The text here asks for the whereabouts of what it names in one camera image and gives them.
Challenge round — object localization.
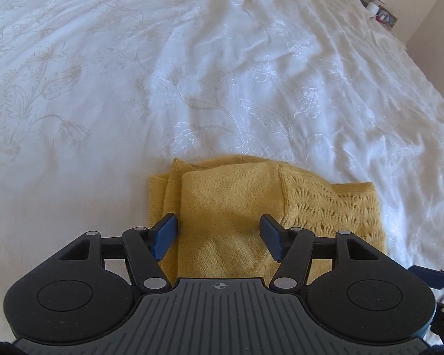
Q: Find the cream bedside table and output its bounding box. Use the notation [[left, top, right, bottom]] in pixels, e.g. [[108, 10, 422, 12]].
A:
[[387, 26, 408, 49]]

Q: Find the white embroidered bedspread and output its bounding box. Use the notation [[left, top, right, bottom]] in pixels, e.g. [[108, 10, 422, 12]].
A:
[[0, 0, 444, 344]]

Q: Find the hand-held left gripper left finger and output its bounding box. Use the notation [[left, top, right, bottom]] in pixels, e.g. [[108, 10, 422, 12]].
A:
[[58, 212, 179, 294]]

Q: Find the yellow knit sweater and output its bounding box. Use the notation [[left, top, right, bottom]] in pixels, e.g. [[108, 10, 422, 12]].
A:
[[148, 154, 387, 280]]

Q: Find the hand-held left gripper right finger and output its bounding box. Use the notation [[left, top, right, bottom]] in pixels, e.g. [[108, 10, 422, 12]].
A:
[[259, 213, 384, 292]]

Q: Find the dark photo frame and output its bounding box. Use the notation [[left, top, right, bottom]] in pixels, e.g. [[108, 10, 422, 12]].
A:
[[375, 5, 399, 29]]

